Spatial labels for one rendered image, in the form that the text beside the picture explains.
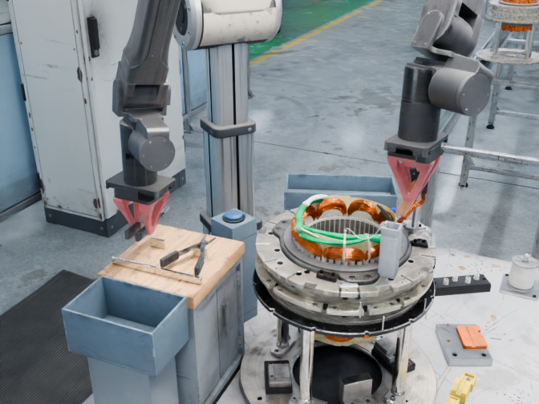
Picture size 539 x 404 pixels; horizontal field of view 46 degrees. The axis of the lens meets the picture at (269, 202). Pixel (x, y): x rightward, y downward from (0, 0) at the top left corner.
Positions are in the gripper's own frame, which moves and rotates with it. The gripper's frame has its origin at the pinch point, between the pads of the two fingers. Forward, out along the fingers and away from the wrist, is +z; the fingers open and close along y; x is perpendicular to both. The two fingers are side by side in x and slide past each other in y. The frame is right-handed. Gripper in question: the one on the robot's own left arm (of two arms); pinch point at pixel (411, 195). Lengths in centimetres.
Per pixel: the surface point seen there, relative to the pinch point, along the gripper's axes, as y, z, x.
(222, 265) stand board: -6.4, 17.9, 30.5
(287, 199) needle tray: 26.0, 16.5, 36.0
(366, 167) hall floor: 292, 96, 125
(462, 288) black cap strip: 53, 40, 2
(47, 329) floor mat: 60, 114, 168
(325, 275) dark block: -5.6, 14.4, 10.8
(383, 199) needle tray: 35.5, 15.4, 17.3
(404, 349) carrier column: 7.7, 32.1, 0.4
